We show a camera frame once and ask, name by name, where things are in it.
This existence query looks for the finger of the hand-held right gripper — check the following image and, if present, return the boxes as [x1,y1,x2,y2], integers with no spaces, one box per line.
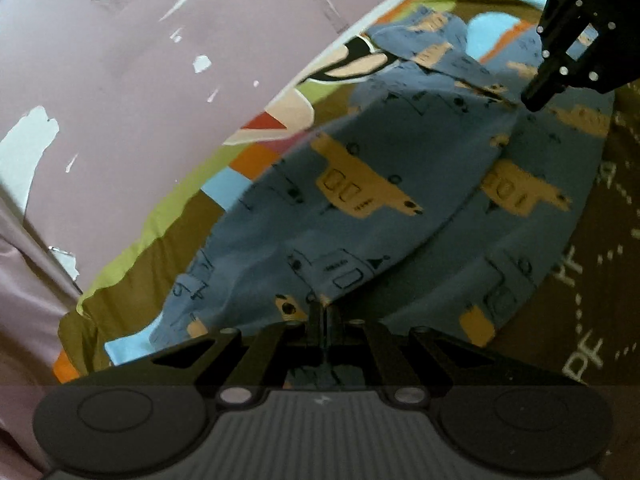
[520,0,640,113]

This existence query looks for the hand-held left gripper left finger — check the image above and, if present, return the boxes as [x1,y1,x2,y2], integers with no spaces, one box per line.
[145,304,327,407]

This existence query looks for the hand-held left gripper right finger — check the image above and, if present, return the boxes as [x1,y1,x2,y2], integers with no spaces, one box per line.
[326,304,503,409]

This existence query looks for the blue truck print pants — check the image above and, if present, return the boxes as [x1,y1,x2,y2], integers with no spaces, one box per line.
[149,4,617,391]

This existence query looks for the colourful printed blanket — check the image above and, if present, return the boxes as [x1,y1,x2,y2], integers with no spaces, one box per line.
[52,0,640,386]

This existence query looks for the pink cloth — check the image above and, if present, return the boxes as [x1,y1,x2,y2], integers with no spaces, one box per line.
[0,195,86,480]

